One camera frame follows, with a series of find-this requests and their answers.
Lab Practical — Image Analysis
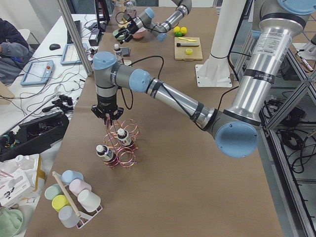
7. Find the yellow lemon upper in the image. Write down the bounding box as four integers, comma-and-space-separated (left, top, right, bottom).
173, 26, 181, 33

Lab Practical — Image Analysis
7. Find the tea bottle white cap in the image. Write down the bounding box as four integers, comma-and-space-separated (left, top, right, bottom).
114, 43, 124, 63

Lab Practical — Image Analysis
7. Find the white pedestal column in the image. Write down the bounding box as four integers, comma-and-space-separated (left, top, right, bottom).
210, 0, 246, 59

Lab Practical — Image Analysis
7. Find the pink plastic cup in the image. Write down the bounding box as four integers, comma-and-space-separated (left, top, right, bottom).
69, 179, 92, 197

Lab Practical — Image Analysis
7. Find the white plastic cup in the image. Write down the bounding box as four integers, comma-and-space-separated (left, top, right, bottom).
78, 190, 101, 212

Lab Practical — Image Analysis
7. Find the wooden mug tree stand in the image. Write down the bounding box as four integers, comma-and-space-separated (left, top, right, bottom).
114, 0, 128, 28

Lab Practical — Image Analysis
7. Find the mint green bowl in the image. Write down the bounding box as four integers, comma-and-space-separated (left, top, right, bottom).
113, 30, 125, 40

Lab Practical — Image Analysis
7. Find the yellow plastic cup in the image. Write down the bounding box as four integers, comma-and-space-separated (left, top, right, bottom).
51, 195, 70, 212

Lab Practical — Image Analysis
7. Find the aluminium profile post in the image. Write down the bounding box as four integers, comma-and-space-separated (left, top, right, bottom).
57, 0, 92, 76

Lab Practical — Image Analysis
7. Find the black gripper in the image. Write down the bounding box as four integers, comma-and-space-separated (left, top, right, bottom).
91, 95, 123, 128
119, 19, 138, 44

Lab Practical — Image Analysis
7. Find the blue teach pendant far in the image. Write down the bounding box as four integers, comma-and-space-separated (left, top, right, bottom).
60, 43, 81, 66

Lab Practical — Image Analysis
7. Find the copper wire bottle basket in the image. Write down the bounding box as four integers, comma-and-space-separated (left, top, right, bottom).
104, 118, 140, 169

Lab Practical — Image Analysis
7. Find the grey plastic cup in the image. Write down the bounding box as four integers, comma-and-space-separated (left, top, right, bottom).
58, 205, 80, 228

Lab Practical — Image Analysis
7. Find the blue teach pendant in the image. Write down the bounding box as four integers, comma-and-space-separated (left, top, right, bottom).
60, 43, 81, 66
20, 60, 54, 86

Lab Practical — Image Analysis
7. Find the bamboo cutting board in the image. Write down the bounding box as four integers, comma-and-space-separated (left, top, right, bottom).
174, 37, 203, 61

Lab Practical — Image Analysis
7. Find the seated person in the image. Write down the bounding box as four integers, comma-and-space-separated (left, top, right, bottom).
0, 19, 33, 85

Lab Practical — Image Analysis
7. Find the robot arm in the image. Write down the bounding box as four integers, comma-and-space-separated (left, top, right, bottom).
91, 0, 316, 158
113, 0, 192, 44

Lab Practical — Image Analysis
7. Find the half lemon slice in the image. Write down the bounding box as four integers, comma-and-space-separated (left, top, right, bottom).
185, 48, 193, 55

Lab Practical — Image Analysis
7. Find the pink bowl of ice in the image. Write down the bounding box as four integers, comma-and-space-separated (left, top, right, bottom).
132, 27, 147, 40

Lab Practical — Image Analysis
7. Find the blue teach pendant near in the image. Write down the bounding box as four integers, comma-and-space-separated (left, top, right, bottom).
20, 60, 54, 86

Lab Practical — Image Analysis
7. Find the yellow plastic knife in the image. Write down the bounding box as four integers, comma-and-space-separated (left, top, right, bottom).
177, 37, 197, 42

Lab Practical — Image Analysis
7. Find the white cardboard box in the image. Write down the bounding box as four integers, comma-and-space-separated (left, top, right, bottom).
0, 154, 46, 207

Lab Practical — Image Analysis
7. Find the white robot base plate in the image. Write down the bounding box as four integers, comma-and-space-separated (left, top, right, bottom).
195, 63, 232, 87

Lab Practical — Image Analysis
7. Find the black computer mouse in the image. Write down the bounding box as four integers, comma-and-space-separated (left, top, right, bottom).
49, 43, 61, 51

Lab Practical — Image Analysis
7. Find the white cup rack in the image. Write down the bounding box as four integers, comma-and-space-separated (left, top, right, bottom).
52, 171, 103, 229

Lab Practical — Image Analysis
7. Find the green plastic cup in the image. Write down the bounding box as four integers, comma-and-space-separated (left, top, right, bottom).
44, 184, 63, 200

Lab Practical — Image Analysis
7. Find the black open case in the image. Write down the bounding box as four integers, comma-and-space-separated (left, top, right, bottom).
0, 112, 69, 162

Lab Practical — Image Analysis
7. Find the blue plastic cup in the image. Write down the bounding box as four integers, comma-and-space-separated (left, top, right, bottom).
61, 170, 83, 185

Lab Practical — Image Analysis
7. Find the green lime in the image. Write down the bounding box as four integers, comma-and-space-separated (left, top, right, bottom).
180, 27, 188, 35

